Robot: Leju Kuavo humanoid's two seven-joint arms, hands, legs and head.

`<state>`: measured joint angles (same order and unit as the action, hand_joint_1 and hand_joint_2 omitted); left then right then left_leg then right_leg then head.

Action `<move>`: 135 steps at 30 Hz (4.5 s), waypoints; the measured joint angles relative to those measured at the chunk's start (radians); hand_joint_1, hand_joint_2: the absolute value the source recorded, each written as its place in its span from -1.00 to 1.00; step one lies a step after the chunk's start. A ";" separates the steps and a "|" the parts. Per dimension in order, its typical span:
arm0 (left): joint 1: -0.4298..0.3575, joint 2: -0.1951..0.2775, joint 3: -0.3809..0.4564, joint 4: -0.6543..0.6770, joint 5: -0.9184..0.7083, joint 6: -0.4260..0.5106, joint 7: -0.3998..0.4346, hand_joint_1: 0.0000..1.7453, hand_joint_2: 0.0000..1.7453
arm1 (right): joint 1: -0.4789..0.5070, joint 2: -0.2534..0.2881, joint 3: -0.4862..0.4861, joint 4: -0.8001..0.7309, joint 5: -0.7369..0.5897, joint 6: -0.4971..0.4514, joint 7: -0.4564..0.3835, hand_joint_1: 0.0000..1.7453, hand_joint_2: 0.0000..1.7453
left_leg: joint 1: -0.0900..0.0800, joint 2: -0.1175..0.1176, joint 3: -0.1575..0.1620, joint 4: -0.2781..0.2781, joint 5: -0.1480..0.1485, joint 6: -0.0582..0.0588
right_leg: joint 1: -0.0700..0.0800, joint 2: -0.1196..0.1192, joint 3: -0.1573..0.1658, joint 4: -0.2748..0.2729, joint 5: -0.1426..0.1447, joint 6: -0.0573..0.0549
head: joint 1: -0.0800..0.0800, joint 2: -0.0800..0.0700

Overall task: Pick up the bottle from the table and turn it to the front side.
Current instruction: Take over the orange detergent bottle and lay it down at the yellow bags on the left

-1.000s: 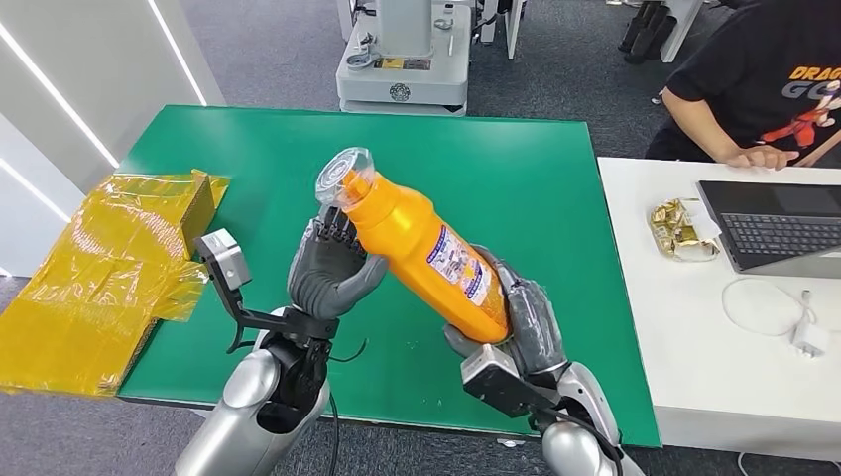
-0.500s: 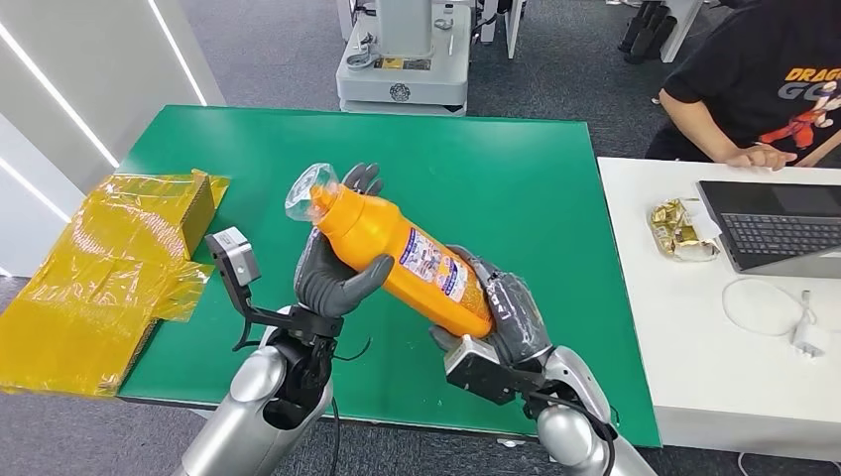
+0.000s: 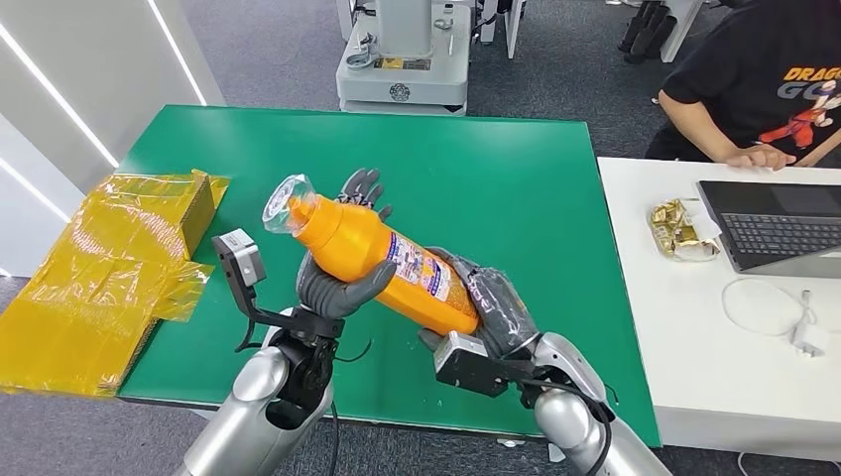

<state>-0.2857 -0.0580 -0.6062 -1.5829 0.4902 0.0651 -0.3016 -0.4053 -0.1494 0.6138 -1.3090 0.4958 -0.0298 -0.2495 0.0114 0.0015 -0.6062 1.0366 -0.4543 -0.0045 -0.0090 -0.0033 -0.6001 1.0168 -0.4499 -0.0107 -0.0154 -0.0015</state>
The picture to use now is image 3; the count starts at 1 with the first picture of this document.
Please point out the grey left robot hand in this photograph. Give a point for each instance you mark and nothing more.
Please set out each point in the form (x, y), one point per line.
(328, 296)

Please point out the white charger adapter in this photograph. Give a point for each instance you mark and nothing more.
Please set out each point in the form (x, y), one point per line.
(808, 341)

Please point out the person's right hand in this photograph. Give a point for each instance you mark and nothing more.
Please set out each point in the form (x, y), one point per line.
(762, 157)

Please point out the white desk leg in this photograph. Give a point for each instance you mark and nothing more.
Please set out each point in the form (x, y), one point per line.
(683, 23)

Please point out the white furniture panel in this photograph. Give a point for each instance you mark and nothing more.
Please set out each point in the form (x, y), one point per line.
(514, 26)

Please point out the orange plastic bottle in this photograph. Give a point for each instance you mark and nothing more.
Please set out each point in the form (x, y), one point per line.
(355, 243)

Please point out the person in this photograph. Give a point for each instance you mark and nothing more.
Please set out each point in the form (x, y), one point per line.
(742, 66)

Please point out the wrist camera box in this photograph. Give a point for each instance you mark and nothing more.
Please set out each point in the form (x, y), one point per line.
(240, 263)
(466, 368)

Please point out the person's right forearm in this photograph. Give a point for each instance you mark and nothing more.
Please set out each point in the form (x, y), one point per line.
(696, 128)

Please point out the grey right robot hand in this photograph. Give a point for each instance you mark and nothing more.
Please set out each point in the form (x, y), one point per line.
(502, 315)

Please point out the gold foil snack wrapper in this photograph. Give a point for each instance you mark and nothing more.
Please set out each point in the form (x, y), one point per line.
(680, 233)

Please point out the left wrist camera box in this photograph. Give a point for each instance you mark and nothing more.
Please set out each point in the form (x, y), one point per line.
(240, 263)

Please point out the dark grey laptop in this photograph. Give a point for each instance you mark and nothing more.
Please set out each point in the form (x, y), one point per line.
(775, 230)

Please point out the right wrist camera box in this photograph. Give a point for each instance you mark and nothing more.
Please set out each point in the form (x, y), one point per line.
(466, 368)

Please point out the yellow taped cardboard box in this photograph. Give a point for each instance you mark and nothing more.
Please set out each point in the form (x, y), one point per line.
(98, 276)

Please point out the grey robot base machine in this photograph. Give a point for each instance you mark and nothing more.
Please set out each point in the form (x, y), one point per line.
(401, 75)

